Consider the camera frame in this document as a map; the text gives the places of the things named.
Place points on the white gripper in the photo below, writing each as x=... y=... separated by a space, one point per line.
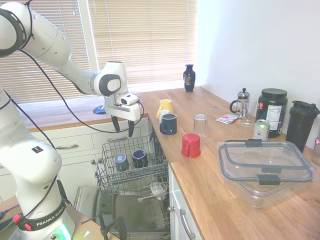
x=125 y=111

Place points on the grey mug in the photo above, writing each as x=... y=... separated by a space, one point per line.
x=122 y=163

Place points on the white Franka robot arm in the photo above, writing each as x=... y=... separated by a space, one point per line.
x=50 y=42

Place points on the dark mug with white rim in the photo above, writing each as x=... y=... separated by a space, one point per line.
x=140 y=160

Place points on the small white mug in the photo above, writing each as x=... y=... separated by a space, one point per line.
x=163 y=113

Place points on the plain navy mug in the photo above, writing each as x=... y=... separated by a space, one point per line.
x=168 y=126

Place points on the yellow mug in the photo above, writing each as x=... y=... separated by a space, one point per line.
x=166 y=105

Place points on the red mug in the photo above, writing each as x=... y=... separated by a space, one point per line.
x=192 y=146

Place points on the built-in dishwasher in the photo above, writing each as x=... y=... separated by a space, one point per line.
x=130 y=217

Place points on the dark blue plate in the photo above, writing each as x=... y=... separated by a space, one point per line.
x=98 y=110

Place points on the white kitchen cabinet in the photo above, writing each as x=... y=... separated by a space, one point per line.
x=75 y=135
x=176 y=195

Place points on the white bowl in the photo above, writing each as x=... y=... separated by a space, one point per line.
x=157 y=190

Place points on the clear glass tumbler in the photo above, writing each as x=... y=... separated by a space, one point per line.
x=200 y=125

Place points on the dark blue painted vase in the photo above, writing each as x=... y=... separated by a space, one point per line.
x=189 y=80

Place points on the beige venetian window blind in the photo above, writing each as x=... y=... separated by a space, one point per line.
x=50 y=82
x=150 y=42

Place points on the black metal stand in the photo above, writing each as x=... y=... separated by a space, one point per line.
x=122 y=227

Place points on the red white sachet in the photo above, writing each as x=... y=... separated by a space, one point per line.
x=227 y=118

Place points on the glass french press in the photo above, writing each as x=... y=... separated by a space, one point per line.
x=242 y=100

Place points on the tall clear drinking glass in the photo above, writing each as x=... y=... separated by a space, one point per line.
x=250 y=117

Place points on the green drink can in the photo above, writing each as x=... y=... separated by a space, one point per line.
x=261 y=130

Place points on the clear plastic food container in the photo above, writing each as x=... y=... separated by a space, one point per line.
x=262 y=160

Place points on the black protein powder tub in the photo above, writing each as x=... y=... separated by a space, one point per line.
x=272 y=100

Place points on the black shaker bottle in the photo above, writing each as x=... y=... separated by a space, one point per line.
x=300 y=130

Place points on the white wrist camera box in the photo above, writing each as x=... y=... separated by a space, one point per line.
x=128 y=99

